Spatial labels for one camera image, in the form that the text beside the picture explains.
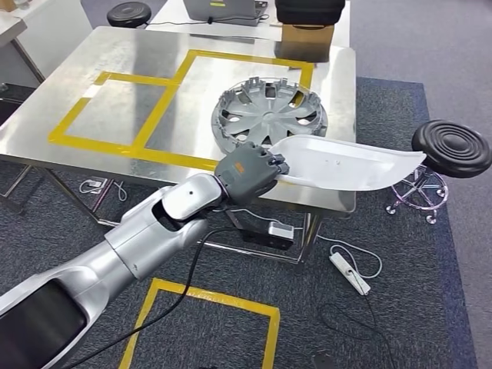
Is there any white curved plastic part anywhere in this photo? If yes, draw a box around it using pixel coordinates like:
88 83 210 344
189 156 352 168
269 135 428 192

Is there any silver wheel hubcap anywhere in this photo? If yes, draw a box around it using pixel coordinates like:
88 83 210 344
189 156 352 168
211 76 328 155

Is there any black round stool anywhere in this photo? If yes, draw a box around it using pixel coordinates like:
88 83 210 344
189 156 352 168
106 1 152 29
386 119 492 225

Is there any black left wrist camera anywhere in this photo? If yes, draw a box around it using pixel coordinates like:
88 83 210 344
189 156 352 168
226 208 295 251

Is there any white floor cable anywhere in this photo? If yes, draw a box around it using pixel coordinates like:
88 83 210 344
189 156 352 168
317 234 383 280

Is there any white cabinet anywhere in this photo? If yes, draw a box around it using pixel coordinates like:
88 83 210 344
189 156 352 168
0 0 93 88

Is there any black floor cable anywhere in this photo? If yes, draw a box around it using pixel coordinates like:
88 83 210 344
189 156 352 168
318 295 397 369

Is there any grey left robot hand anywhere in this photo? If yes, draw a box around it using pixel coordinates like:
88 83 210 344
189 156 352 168
214 142 290 206

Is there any white power strip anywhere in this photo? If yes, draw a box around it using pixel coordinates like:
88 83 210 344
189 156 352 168
78 175 128 203

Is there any white power adapter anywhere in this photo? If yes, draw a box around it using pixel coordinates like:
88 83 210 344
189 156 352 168
329 251 371 297

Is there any brown cardboard box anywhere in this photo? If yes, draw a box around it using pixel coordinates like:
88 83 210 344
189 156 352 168
281 22 335 47

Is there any grey laptop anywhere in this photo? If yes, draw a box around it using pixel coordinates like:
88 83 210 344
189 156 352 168
183 0 269 26

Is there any white desk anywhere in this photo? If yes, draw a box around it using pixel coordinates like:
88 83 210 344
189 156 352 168
146 0 351 48

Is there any black carry bag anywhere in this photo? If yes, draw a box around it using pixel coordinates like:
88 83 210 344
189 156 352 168
275 0 346 26

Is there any steel workbench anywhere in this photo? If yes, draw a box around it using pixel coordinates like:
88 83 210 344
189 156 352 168
0 26 358 266

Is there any black laptop cable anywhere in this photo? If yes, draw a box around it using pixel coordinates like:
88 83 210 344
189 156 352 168
147 14 270 26

